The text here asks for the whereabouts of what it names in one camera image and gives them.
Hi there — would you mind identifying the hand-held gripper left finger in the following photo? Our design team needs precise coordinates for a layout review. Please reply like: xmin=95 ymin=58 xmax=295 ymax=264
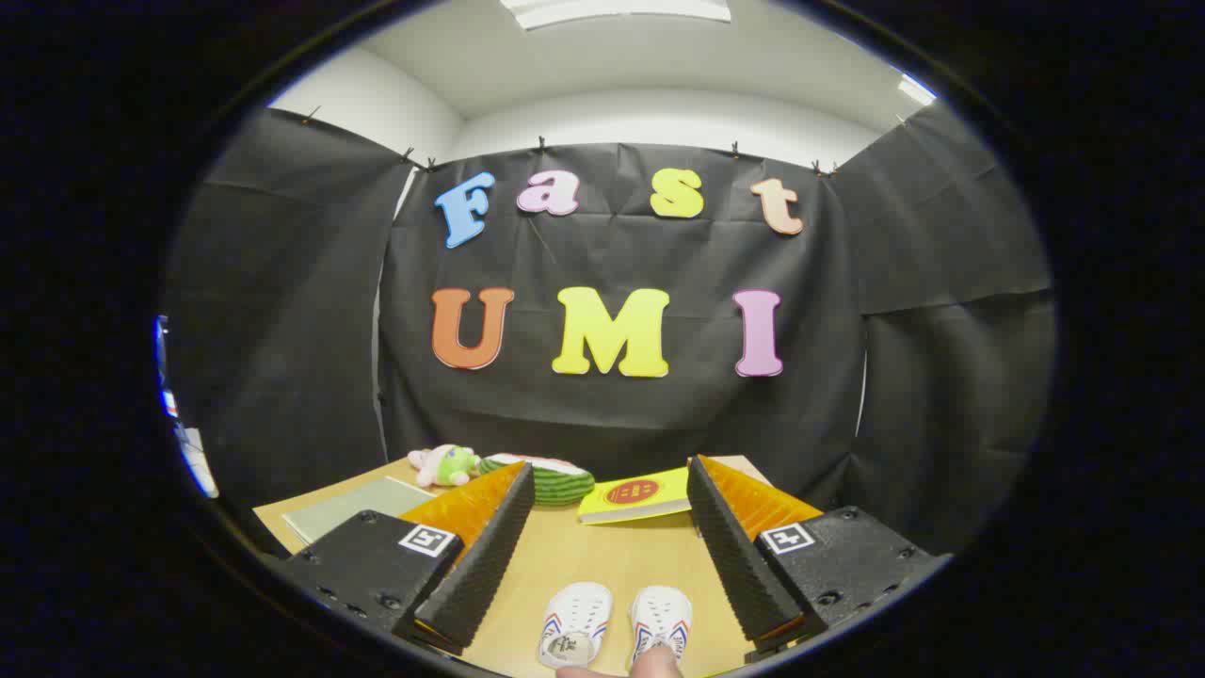
xmin=281 ymin=460 xmax=538 ymax=657

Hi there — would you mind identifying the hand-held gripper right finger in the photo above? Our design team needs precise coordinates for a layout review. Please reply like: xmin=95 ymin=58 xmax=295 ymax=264
xmin=687 ymin=455 xmax=954 ymax=666

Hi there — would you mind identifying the white shoe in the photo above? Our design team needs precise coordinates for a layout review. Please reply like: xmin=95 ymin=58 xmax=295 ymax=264
xmin=628 ymin=585 xmax=694 ymax=660
xmin=538 ymin=581 xmax=614 ymax=670

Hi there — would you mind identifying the beige fabric storage box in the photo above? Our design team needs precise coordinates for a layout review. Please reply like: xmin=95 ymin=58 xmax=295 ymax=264
xmin=282 ymin=476 xmax=439 ymax=545

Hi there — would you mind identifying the pink and green plush toy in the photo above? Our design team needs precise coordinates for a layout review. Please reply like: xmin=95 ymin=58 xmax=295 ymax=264
xmin=408 ymin=444 xmax=482 ymax=489

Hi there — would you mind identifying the watermelon slice plush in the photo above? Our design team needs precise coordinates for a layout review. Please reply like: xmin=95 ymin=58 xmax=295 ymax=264
xmin=478 ymin=454 xmax=596 ymax=508

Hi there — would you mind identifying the yellow book with red circle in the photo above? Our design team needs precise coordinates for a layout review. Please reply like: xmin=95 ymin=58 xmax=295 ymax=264
xmin=577 ymin=467 xmax=694 ymax=525

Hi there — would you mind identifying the large ceiling light panel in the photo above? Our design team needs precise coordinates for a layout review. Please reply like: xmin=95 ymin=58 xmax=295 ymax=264
xmin=499 ymin=0 xmax=733 ymax=31

